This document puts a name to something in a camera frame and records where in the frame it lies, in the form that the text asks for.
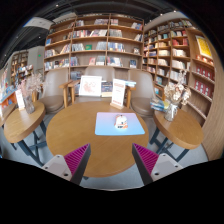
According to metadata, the light blue book stack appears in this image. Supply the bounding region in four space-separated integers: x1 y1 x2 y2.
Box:
123 79 137 88

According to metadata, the wide wooden bookshelf unit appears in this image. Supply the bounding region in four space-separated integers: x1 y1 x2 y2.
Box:
43 13 145 79

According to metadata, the white framed pink flower picture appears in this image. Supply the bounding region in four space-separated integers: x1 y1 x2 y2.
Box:
78 75 103 98

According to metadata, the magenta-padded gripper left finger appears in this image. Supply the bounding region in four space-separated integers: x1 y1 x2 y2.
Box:
41 143 92 186

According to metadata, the small white table sign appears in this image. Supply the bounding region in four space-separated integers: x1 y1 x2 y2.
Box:
14 88 26 111

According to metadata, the distant wooden bookshelf unit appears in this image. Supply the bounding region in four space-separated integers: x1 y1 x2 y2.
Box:
10 49 29 79

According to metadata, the curved wooden bookshelf unit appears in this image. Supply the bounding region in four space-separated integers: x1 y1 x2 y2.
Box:
142 18 221 126

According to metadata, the dark cover standing book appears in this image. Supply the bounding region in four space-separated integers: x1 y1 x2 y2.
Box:
100 81 114 98

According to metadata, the white and orange computer mouse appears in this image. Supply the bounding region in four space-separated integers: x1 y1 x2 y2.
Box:
114 114 129 130

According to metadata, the white hanging ceiling panel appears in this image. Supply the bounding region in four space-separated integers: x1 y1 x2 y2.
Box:
23 16 55 31

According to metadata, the glass vase with pink flowers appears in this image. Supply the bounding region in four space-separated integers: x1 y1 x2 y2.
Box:
18 73 44 115

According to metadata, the white sign on wooden base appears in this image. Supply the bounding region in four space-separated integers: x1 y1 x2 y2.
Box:
110 78 127 110

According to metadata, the tan padded wooden armchair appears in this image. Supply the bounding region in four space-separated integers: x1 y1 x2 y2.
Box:
68 65 129 104
125 68 158 118
39 67 73 114

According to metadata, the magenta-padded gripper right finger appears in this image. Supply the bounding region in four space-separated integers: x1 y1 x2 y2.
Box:
131 143 184 186

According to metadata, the pale purple-blue mouse pad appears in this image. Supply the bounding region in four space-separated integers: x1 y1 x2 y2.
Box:
94 111 146 136

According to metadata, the glass vase with cream flowers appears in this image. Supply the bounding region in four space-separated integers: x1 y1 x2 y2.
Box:
163 69 192 122

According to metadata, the stack of colourful books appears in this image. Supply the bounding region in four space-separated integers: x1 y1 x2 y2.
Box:
149 98 171 113

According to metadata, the round wooden side table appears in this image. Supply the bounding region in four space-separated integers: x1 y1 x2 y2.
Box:
3 100 48 167
148 108 205 163

